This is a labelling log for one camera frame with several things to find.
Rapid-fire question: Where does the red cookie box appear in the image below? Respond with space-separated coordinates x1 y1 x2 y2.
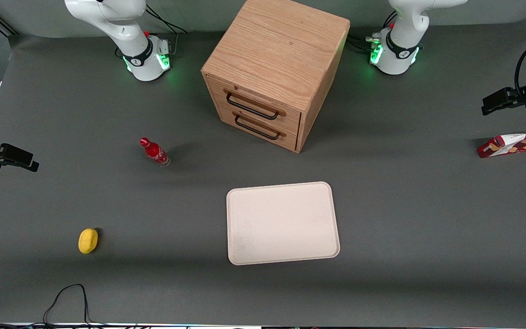
477 132 526 159

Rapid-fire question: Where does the cream rectangular tray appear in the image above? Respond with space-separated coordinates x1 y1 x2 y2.
226 181 341 266

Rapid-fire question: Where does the yellow lemon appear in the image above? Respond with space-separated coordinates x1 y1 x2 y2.
78 228 99 255

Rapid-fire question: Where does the red cola bottle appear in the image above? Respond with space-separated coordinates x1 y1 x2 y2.
139 137 171 168

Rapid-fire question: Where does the wooden drawer front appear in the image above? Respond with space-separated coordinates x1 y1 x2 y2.
208 75 302 134
217 103 300 153

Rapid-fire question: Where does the dark grey table mat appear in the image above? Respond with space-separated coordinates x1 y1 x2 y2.
0 16 526 326

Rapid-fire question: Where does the wooden drawer cabinet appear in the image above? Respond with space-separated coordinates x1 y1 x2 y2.
201 0 351 154

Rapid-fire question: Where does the thin black looped cable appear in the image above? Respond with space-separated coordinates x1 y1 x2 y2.
43 284 108 328

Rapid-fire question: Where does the black frame rail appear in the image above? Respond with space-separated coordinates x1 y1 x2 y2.
0 7 19 37

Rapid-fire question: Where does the black left arm base cable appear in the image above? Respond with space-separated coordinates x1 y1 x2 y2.
349 34 382 54

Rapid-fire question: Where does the black arm base cable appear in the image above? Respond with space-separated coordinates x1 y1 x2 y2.
146 5 189 35
349 34 382 54

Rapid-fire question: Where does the black right arm base cable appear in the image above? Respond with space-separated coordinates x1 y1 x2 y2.
146 5 189 35

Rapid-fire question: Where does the black drawer handle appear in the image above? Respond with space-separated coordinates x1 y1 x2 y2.
226 91 280 121
235 115 282 141

